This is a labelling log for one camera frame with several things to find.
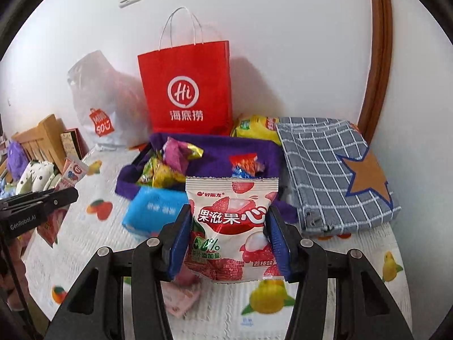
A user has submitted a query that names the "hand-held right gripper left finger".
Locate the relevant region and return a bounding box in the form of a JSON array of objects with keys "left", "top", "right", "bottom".
[{"left": 44, "top": 203, "right": 193, "bottom": 340}]

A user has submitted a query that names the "white red fruit snack packet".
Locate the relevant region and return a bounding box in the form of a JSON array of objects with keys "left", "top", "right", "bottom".
[{"left": 185, "top": 176, "right": 285, "bottom": 284}]

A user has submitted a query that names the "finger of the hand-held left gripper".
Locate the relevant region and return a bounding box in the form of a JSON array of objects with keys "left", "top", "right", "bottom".
[{"left": 0, "top": 187, "right": 79, "bottom": 216}]

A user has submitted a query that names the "purple plush toy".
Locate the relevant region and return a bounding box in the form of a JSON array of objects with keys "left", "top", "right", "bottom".
[{"left": 7, "top": 141, "right": 29, "bottom": 181}]

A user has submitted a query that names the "white spotted plush toy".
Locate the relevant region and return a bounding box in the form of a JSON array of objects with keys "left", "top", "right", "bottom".
[{"left": 16, "top": 160, "right": 61, "bottom": 194}]

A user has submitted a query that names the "blue tissue pack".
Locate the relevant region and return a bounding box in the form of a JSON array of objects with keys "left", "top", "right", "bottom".
[{"left": 121, "top": 186, "right": 190, "bottom": 239}]

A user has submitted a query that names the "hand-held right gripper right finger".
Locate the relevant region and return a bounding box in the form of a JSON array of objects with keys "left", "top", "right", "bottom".
[{"left": 264, "top": 205, "right": 414, "bottom": 340}]

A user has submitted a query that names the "patterned brown box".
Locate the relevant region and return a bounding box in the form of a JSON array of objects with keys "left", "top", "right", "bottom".
[{"left": 60, "top": 132, "right": 76, "bottom": 157}]

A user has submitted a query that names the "fruit printed bed sheet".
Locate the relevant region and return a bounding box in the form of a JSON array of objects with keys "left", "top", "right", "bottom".
[{"left": 21, "top": 142, "right": 413, "bottom": 340}]

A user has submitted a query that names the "yellow snack bag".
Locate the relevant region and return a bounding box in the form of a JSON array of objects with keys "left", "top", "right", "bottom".
[{"left": 231, "top": 113, "right": 284, "bottom": 146}]

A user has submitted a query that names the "green snack packet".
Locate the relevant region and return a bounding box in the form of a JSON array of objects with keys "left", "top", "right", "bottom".
[{"left": 136, "top": 154, "right": 167, "bottom": 186}]

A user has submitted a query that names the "small red snack packet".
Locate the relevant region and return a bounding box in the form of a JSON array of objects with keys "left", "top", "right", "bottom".
[{"left": 229, "top": 153, "right": 266, "bottom": 179}]

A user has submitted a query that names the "red paper bag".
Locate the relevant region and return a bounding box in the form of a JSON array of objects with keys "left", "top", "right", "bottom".
[{"left": 137, "top": 6, "right": 234, "bottom": 137}]

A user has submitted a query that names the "wooden headboard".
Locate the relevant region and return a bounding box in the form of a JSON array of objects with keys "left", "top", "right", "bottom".
[{"left": 10, "top": 114, "right": 68, "bottom": 171}]

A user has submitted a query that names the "grey checked star cloth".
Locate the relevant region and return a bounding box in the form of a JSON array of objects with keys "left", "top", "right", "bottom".
[{"left": 275, "top": 116, "right": 402, "bottom": 236}]

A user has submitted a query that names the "yellow snack packet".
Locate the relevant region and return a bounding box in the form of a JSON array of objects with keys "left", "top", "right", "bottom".
[{"left": 152, "top": 165, "right": 186, "bottom": 190}]

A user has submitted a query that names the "purple cloth bin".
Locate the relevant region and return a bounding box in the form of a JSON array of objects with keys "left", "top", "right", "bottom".
[{"left": 115, "top": 132, "right": 298, "bottom": 222}]

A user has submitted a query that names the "white plastic bag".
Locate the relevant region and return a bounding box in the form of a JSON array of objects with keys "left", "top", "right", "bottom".
[{"left": 67, "top": 50, "right": 153, "bottom": 149}]

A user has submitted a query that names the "pink foil snack packet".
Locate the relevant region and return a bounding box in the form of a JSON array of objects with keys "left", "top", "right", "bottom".
[{"left": 161, "top": 138, "right": 205, "bottom": 174}]

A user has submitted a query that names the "pink white red-label packet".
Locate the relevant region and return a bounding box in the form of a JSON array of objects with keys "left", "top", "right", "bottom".
[{"left": 58, "top": 156, "right": 89, "bottom": 188}]

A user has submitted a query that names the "dark red box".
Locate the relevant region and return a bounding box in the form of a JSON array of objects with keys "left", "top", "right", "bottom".
[{"left": 72, "top": 128, "right": 89, "bottom": 157}]

